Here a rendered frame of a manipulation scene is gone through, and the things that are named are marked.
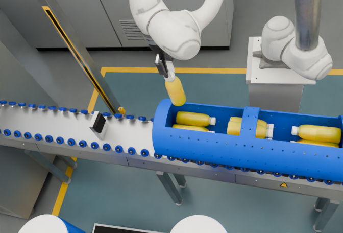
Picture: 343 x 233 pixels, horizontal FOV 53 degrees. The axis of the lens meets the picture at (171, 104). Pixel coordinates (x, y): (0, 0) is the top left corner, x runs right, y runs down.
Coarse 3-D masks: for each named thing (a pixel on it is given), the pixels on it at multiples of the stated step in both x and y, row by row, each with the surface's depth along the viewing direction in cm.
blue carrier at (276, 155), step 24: (168, 120) 182; (216, 120) 180; (264, 120) 171; (288, 120) 166; (312, 120) 162; (336, 120) 157; (168, 144) 161; (192, 144) 157; (216, 144) 153; (240, 144) 150; (264, 144) 147; (288, 144) 144; (264, 168) 153; (288, 168) 148; (312, 168) 144; (336, 168) 140
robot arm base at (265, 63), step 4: (260, 44) 199; (256, 52) 195; (260, 52) 194; (256, 56) 195; (260, 56) 194; (264, 56) 189; (260, 60) 194; (264, 60) 192; (268, 60) 188; (272, 60) 187; (280, 60) 186; (260, 64) 192; (264, 64) 191; (268, 64) 190; (272, 64) 189; (276, 64) 188; (280, 64) 188; (284, 64) 188; (260, 68) 192; (264, 68) 192; (288, 68) 188
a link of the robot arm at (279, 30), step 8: (280, 16) 173; (272, 24) 172; (280, 24) 170; (288, 24) 170; (264, 32) 176; (272, 32) 171; (280, 32) 169; (288, 32) 169; (264, 40) 178; (272, 40) 173; (280, 40) 171; (288, 40) 170; (264, 48) 183; (272, 48) 176; (280, 48) 172; (272, 56) 182; (280, 56) 175
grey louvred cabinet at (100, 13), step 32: (0, 0) 324; (32, 0) 317; (64, 0) 310; (96, 0) 303; (128, 0) 297; (192, 0) 285; (224, 0) 280; (32, 32) 357; (96, 32) 340; (128, 32) 331; (224, 32) 310
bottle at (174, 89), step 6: (168, 84) 146; (174, 84) 146; (180, 84) 148; (168, 90) 149; (174, 90) 148; (180, 90) 150; (174, 96) 151; (180, 96) 152; (174, 102) 156; (180, 102) 156
